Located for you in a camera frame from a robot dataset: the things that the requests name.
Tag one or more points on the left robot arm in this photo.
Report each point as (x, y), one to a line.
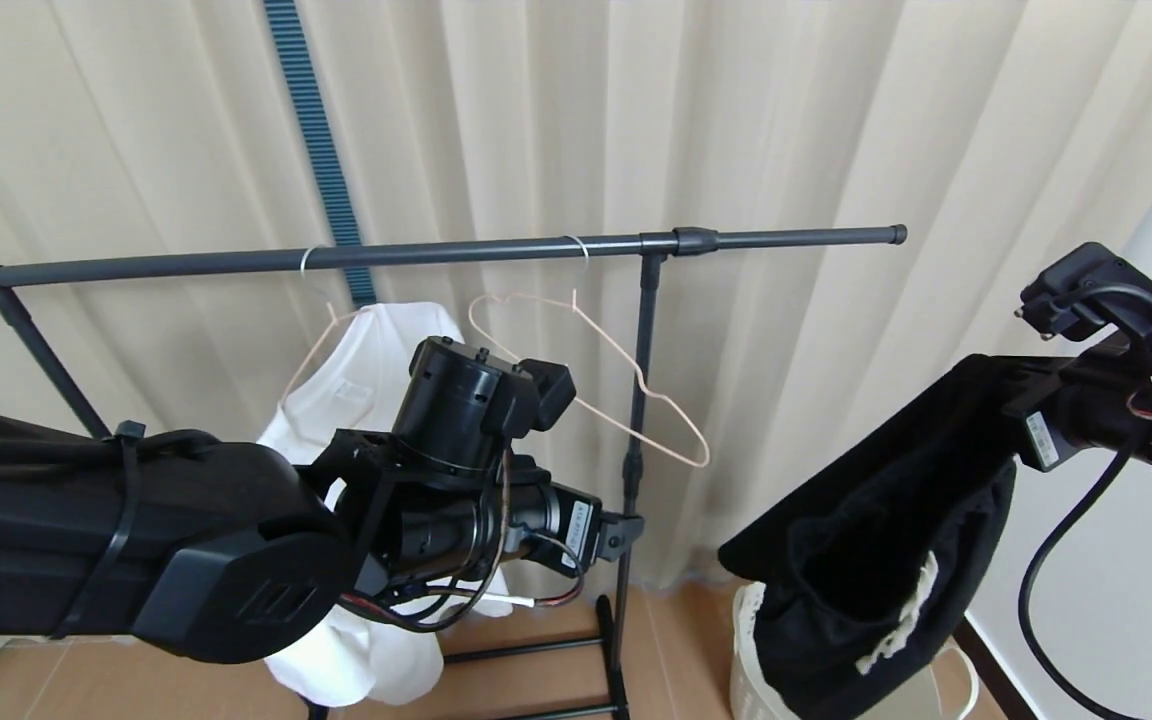
(86, 520)

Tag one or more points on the black garment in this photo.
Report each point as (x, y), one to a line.
(886, 520)

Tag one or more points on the white laundry basket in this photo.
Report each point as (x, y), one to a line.
(746, 680)

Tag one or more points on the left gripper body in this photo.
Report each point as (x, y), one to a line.
(556, 525)

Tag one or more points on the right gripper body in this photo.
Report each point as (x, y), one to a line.
(1076, 410)

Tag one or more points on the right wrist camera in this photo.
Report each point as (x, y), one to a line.
(1086, 290)

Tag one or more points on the window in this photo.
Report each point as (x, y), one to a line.
(314, 130)

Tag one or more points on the white shirt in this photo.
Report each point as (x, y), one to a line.
(366, 350)

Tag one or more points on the black clothes rack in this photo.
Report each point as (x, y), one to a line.
(436, 250)

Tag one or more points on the pink clothes hanger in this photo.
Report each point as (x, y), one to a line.
(702, 455)
(306, 362)

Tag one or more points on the beige curtain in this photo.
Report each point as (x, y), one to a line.
(786, 120)
(86, 130)

